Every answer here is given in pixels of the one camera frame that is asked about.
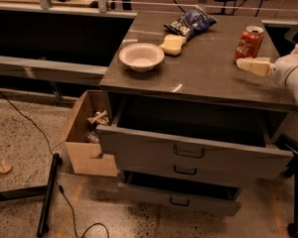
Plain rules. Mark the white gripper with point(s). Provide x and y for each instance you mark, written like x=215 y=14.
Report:
x=285 y=70

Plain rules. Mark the red coke can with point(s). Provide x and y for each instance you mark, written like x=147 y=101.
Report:
x=249 y=43

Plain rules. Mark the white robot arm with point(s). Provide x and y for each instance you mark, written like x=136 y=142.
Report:
x=291 y=82

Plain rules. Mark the white paper bowl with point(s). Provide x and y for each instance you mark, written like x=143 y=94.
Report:
x=141 y=57

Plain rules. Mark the blue chip bag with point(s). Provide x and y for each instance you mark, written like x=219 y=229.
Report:
x=192 y=23

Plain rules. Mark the open top drawer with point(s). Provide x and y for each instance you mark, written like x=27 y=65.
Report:
x=188 y=140

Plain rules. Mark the open drawer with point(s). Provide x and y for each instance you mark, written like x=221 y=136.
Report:
x=186 y=194
x=188 y=140

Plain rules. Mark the grey drawer cabinet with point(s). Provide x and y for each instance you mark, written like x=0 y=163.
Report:
x=204 y=72

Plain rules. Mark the yellow sponge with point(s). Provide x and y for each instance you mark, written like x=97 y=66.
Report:
x=172 y=44

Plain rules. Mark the black chair base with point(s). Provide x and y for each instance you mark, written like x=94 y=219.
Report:
x=288 y=140

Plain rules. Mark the open bottom drawer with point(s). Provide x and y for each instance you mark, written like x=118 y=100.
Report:
x=186 y=194

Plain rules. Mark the cardboard box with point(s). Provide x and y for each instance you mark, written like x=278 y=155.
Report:
x=86 y=158

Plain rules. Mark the black table leg base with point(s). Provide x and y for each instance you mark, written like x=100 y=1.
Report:
x=46 y=191

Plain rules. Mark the small wooden floor stand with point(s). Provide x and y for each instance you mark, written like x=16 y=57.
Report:
x=5 y=168

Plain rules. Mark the grey metal rail beam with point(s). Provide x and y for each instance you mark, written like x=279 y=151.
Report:
x=66 y=72

